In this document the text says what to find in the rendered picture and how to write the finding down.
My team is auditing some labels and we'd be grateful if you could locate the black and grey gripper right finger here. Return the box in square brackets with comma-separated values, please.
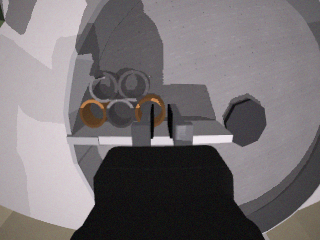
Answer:
[167, 104, 194, 146]

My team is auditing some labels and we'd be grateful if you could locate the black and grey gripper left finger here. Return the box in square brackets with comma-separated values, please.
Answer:
[131, 104, 154, 146]

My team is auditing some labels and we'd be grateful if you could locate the bronze bushing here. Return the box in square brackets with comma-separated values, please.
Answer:
[135, 94, 166, 127]
[80, 98, 110, 128]

